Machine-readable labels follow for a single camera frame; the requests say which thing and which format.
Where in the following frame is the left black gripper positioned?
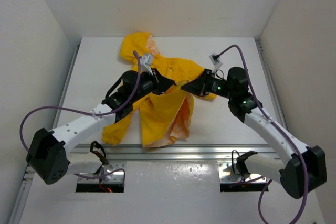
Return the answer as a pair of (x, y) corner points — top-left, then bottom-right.
(129, 67), (173, 103)

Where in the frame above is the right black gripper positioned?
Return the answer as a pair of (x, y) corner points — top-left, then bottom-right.
(181, 69), (235, 100)

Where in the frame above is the yellow hooded jacket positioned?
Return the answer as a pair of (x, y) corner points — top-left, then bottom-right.
(101, 31), (218, 148)

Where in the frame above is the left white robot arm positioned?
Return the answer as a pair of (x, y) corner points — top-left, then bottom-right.
(26, 68), (175, 185)

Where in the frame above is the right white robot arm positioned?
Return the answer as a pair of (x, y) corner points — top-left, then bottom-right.
(181, 67), (327, 199)

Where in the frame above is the white front cover panel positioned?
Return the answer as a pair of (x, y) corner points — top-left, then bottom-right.
(19, 159), (325, 224)

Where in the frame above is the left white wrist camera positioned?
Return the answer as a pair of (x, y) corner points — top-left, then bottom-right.
(140, 54), (154, 75)

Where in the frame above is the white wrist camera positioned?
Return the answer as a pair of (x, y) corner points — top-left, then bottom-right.
(209, 54), (222, 73)
(140, 54), (154, 75)

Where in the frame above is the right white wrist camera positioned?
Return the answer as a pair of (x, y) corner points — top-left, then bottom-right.
(209, 54), (222, 73)

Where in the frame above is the aluminium right side rail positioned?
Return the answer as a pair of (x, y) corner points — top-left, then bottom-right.
(256, 39), (305, 161)

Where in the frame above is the aluminium rail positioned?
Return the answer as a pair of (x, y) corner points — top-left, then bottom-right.
(8, 45), (80, 224)
(70, 144), (279, 161)
(256, 39), (305, 161)

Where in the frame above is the aluminium front rail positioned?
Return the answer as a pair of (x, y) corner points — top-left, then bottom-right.
(70, 144), (279, 161)

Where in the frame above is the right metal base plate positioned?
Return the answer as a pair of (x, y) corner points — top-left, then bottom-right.
(217, 161), (267, 184)

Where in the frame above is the metal base plate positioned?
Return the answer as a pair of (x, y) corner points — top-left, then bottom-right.
(77, 162), (126, 185)
(217, 161), (267, 184)

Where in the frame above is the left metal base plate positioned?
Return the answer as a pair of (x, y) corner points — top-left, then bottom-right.
(77, 162), (126, 185)

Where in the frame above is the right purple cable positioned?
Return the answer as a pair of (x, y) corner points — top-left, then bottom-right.
(217, 45), (308, 224)

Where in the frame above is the aluminium left side rail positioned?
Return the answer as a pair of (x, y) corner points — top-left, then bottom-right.
(8, 45), (80, 224)

